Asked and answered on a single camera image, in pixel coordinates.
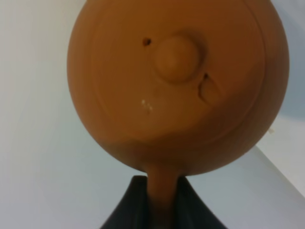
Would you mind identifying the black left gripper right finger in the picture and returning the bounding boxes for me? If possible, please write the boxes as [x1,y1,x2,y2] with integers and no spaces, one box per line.
[171,177,225,229]

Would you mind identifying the brown clay teapot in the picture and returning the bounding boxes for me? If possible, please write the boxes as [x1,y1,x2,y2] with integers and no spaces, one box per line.
[67,0,289,229]

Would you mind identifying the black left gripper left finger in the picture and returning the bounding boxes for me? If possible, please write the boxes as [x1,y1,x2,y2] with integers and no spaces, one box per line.
[101,176,150,229]

